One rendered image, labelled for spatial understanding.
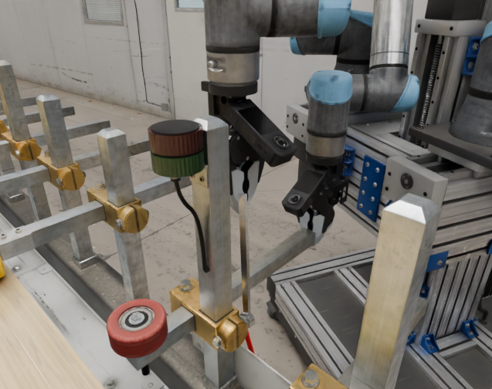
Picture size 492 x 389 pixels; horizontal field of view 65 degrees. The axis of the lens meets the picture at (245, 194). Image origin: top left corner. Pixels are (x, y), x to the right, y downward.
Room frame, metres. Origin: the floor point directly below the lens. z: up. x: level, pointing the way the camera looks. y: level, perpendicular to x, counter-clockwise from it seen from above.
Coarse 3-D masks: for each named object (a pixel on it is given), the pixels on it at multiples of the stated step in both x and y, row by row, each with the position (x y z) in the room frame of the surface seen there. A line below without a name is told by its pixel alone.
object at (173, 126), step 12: (168, 120) 0.43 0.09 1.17; (180, 120) 0.43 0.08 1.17; (156, 132) 0.39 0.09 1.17; (168, 132) 0.39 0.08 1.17; (180, 132) 0.39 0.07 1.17; (168, 156) 0.38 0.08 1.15; (180, 156) 0.38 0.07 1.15; (204, 168) 0.42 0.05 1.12; (180, 180) 0.41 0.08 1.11; (192, 180) 0.44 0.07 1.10; (204, 180) 0.42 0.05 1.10; (180, 192) 0.41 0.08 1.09; (204, 252) 0.42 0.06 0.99; (204, 264) 0.42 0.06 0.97
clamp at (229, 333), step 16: (176, 288) 0.50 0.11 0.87; (192, 288) 0.50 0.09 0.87; (176, 304) 0.48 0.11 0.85; (192, 304) 0.46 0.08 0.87; (208, 320) 0.42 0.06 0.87; (224, 320) 0.42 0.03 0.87; (240, 320) 0.43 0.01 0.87; (208, 336) 0.42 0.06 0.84; (224, 336) 0.40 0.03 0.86; (240, 336) 0.42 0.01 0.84
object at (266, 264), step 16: (288, 240) 0.65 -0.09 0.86; (304, 240) 0.65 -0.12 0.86; (272, 256) 0.60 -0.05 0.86; (288, 256) 0.62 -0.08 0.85; (240, 272) 0.55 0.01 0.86; (256, 272) 0.55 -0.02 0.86; (272, 272) 0.58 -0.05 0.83; (240, 288) 0.52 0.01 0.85; (176, 320) 0.43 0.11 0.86; (192, 320) 0.44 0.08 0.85; (176, 336) 0.42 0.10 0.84; (160, 352) 0.40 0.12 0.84
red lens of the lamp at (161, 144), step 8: (200, 128) 0.41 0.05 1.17; (152, 136) 0.39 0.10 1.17; (160, 136) 0.38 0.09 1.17; (168, 136) 0.38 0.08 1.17; (176, 136) 0.38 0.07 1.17; (184, 136) 0.38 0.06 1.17; (192, 136) 0.39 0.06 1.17; (200, 136) 0.40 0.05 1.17; (152, 144) 0.39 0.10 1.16; (160, 144) 0.38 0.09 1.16; (168, 144) 0.38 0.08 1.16; (176, 144) 0.38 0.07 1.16; (184, 144) 0.38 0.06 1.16; (192, 144) 0.39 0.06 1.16; (200, 144) 0.40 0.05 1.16; (160, 152) 0.38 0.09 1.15; (168, 152) 0.38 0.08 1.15; (176, 152) 0.38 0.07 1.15; (184, 152) 0.38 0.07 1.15; (192, 152) 0.39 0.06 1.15
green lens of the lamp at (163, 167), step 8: (152, 152) 0.40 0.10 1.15; (200, 152) 0.40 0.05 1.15; (152, 160) 0.40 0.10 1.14; (160, 160) 0.39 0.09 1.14; (168, 160) 0.38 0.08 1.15; (176, 160) 0.38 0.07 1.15; (184, 160) 0.38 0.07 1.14; (192, 160) 0.39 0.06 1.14; (200, 160) 0.40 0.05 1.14; (152, 168) 0.40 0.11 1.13; (160, 168) 0.39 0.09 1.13; (168, 168) 0.38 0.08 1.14; (176, 168) 0.38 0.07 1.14; (184, 168) 0.38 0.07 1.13; (192, 168) 0.39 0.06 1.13; (200, 168) 0.40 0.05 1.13; (168, 176) 0.38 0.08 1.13; (176, 176) 0.38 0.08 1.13; (184, 176) 0.38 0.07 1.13
